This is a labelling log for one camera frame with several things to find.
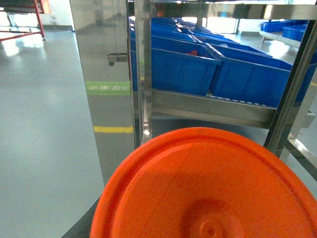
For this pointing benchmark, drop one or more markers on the orange cylindrical capacitor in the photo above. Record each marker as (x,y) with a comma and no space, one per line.
(204,183)

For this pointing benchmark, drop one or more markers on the blue plastic crate left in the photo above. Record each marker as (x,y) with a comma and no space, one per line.
(180,66)

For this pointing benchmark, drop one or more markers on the blue plastic crate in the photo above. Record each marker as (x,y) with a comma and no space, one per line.
(180,66)
(249,77)

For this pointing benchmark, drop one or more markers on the stainless steel shelf rack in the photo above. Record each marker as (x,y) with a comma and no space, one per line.
(114,39)

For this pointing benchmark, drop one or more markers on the blue plastic crate right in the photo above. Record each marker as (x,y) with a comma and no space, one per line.
(249,77)

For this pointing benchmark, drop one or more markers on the red metal frame table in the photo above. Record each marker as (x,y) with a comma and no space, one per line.
(22,18)

